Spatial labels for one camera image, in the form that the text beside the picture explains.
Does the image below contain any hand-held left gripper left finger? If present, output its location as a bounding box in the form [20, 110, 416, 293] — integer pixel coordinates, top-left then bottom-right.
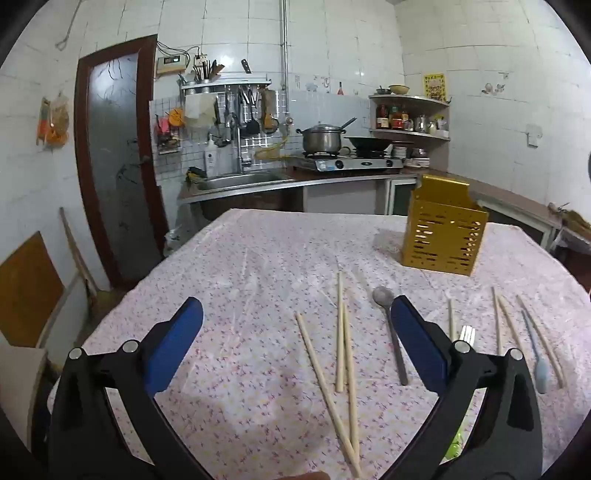
[48, 296, 204, 480]

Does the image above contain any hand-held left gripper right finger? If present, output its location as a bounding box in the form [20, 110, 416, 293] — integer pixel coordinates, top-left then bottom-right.
[390, 295, 543, 480]

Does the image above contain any metal spoon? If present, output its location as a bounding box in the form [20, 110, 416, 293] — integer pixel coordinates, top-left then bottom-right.
[372, 286, 410, 387]

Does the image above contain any yellow perforated utensil holder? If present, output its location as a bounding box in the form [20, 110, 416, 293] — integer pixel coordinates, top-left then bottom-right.
[401, 174, 489, 277]

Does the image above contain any light blue spoon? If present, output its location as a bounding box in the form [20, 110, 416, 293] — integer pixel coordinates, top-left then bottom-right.
[522, 310, 549, 394]

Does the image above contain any steel cup with utensils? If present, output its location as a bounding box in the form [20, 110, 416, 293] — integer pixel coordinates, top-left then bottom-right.
[194, 58, 227, 83]

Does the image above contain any pink floral tablecloth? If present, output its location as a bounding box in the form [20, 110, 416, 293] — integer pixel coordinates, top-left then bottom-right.
[48, 208, 591, 480]

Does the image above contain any brown wooden board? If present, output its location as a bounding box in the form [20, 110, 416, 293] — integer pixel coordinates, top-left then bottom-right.
[0, 231, 65, 349]

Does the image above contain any steel sink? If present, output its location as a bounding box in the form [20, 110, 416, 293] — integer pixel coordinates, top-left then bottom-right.
[191, 172, 289, 193]

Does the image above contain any brown kitchen counter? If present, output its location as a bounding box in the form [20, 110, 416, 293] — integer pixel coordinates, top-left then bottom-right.
[178, 164, 561, 245]

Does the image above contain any white soap bottle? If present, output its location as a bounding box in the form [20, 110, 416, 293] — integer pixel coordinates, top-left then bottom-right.
[204, 134, 219, 178]

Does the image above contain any stack of white dishes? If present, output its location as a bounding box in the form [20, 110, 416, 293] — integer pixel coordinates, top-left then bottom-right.
[392, 144, 430, 168]

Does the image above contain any brown frosted glass door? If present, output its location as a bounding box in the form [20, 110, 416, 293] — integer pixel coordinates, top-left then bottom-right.
[74, 34, 169, 289]

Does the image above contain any steel gas stove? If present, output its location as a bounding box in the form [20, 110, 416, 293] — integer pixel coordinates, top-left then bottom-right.
[291, 152, 404, 172]

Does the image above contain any steel faucet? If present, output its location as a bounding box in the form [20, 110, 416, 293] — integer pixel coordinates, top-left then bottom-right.
[235, 124, 252, 174]

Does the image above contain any black wok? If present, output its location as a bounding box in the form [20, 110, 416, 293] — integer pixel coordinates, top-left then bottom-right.
[344, 135, 393, 155]

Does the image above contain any white corner shelf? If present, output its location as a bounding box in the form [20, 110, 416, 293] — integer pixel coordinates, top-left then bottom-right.
[368, 93, 451, 141]

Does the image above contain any yellow net bag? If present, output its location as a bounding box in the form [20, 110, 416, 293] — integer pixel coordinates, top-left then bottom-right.
[254, 134, 291, 162]

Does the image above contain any group of steel kettles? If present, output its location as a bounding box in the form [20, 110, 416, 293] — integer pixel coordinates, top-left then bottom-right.
[413, 115, 448, 134]

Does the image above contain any steel cooking pot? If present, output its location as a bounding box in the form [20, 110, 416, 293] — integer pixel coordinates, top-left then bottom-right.
[295, 117, 357, 154]

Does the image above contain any row of sauce bottles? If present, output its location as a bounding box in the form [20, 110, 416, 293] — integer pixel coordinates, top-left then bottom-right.
[376, 104, 409, 130]

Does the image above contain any black slotted spatula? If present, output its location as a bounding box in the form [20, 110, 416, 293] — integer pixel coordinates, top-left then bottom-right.
[245, 92, 262, 137]

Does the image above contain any white hanging cloth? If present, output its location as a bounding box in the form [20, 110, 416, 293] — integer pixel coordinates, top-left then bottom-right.
[185, 93, 215, 129]

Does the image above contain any brown wooden spatula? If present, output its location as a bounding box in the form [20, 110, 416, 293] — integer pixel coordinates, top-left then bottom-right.
[261, 88, 278, 134]

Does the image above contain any orange plastic bag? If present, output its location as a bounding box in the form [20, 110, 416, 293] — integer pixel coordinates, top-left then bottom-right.
[37, 95, 70, 148]

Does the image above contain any beige meter box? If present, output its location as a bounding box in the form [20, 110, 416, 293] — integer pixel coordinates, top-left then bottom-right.
[156, 54, 188, 77]

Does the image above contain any wire basket with scrubbers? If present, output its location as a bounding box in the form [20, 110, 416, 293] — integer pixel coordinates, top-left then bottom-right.
[156, 111, 183, 155]

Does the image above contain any yellow wall poster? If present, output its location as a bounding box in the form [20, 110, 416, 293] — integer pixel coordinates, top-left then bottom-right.
[423, 73, 447, 103]

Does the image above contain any steel wall rack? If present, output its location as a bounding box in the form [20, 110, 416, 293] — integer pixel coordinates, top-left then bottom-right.
[179, 74, 273, 93]

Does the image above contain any grey wall pipe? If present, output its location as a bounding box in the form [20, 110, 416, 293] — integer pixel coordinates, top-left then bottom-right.
[279, 0, 289, 116]

